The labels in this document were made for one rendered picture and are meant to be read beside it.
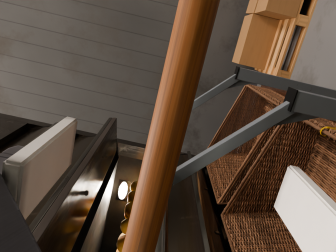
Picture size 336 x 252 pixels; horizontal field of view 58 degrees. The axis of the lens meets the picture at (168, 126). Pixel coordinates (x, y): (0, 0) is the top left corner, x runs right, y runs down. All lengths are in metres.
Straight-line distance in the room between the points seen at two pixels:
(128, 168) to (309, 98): 1.39
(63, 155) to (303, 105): 0.52
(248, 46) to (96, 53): 1.78
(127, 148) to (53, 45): 2.44
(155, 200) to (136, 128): 3.70
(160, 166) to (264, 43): 3.19
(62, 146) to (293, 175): 0.13
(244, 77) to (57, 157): 0.96
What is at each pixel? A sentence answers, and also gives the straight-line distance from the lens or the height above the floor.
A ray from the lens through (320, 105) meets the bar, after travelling 0.65.
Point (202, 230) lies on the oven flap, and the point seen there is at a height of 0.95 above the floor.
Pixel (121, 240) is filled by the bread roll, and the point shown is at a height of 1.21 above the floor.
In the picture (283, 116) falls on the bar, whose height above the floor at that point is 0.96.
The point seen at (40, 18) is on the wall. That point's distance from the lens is 4.07.
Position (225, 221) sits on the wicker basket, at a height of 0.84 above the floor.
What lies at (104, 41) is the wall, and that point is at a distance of 3.85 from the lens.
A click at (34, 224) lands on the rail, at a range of 0.84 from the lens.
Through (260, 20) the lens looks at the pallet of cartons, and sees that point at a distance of 3.39.
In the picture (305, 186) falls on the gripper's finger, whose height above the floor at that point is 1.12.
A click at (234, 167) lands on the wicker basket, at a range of 1.67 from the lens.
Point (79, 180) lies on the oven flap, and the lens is 1.05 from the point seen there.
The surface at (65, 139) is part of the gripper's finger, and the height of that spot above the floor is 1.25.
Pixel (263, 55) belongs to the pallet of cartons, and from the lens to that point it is 3.40.
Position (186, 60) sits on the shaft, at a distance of 0.23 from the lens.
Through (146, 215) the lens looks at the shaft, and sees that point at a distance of 0.27.
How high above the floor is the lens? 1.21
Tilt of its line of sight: 4 degrees down
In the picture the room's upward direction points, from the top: 78 degrees counter-clockwise
